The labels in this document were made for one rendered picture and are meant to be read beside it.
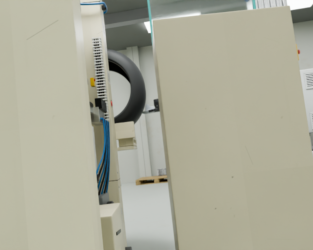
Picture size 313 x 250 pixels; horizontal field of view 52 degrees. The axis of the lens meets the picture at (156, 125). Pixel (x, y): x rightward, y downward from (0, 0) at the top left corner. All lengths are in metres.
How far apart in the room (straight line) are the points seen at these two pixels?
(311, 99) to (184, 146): 1.53
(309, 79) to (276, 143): 1.36
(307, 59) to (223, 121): 8.00
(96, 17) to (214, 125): 1.05
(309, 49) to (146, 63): 4.23
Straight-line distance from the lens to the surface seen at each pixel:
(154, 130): 8.59
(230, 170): 1.25
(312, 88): 2.61
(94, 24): 1.97
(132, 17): 6.83
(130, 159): 8.70
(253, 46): 1.34
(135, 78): 2.05
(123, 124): 1.93
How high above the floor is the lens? 0.75
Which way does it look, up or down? 5 degrees up
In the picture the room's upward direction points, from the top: 6 degrees counter-clockwise
